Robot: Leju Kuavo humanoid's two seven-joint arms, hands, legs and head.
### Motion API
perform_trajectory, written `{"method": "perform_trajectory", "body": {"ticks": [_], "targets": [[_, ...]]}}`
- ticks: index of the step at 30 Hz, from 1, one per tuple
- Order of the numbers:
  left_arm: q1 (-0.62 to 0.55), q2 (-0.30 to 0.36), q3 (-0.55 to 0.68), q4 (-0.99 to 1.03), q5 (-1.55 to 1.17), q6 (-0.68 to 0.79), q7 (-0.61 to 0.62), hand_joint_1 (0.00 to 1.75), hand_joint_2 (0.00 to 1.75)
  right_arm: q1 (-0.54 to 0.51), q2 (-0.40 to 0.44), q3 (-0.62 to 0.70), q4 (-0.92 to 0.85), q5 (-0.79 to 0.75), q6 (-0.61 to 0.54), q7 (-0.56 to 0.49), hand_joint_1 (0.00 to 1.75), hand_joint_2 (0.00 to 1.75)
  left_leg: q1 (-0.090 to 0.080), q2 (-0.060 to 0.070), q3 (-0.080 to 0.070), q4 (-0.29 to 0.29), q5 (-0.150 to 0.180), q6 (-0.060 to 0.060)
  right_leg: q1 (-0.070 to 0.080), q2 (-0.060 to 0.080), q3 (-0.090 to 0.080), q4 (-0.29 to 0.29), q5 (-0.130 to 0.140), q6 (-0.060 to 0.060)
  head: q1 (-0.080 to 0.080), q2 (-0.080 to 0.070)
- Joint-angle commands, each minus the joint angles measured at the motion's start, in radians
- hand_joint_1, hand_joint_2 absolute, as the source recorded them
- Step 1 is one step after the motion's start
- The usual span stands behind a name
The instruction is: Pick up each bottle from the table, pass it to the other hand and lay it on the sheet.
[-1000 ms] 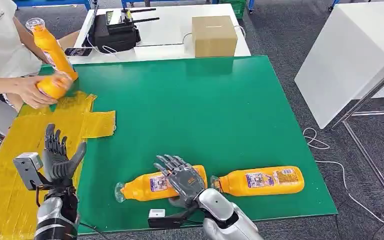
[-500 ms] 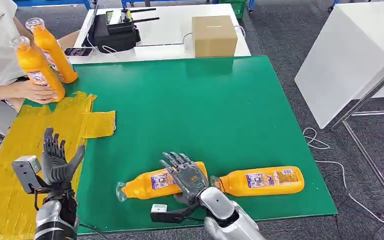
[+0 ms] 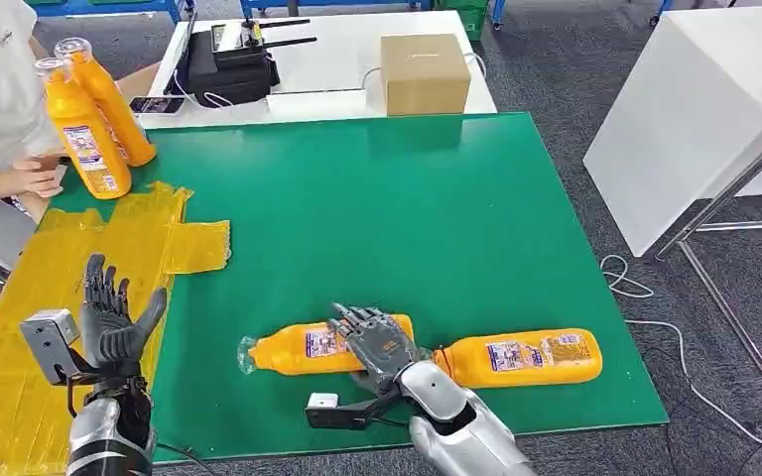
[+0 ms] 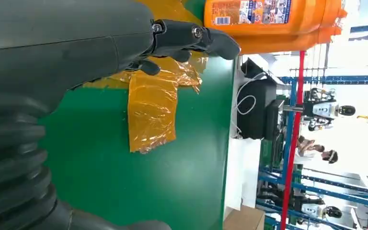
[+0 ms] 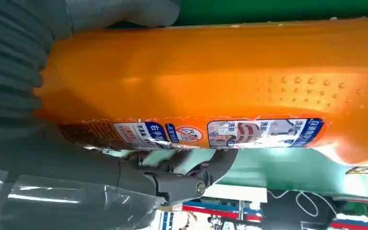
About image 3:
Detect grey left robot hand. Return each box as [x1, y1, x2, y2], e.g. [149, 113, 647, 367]
[80, 253, 170, 383]

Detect person's hand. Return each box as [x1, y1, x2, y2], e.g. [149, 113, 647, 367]
[9, 156, 65, 199]

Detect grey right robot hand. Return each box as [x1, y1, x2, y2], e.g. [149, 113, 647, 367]
[325, 301, 422, 397]

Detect orange drink bottle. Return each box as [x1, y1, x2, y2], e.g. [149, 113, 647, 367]
[54, 37, 158, 169]
[237, 313, 417, 378]
[34, 57, 133, 201]
[437, 328, 604, 390]

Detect green table mat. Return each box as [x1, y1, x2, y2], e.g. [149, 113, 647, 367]
[46, 111, 670, 464]

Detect smartphone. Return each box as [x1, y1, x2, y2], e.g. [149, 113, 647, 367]
[129, 95, 186, 116]

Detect blue metal rack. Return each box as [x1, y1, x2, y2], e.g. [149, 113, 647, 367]
[26, 0, 189, 21]

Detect black bag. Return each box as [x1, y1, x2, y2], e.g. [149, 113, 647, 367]
[174, 29, 283, 108]

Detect black device with antennas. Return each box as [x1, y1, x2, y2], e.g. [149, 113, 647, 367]
[209, 17, 318, 67]

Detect cardboard box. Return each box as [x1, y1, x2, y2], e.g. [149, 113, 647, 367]
[379, 33, 473, 118]

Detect white table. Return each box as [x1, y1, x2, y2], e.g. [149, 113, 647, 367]
[132, 9, 499, 131]

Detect green crate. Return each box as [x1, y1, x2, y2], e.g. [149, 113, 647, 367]
[433, 0, 491, 40]

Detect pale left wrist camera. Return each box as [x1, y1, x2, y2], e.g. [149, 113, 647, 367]
[19, 308, 83, 386]

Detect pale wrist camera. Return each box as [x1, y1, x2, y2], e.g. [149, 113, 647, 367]
[19, 308, 83, 386]
[305, 392, 402, 433]

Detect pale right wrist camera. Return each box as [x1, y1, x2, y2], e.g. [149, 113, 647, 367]
[305, 392, 402, 433]

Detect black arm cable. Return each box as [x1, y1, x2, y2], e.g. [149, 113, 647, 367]
[155, 443, 219, 476]

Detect white floor cable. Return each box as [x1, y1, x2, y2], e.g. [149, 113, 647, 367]
[599, 252, 762, 454]

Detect white tabletop with steel frame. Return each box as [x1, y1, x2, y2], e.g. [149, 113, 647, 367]
[582, 5, 762, 258]

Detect steel table frame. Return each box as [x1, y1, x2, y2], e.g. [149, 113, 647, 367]
[653, 88, 762, 435]

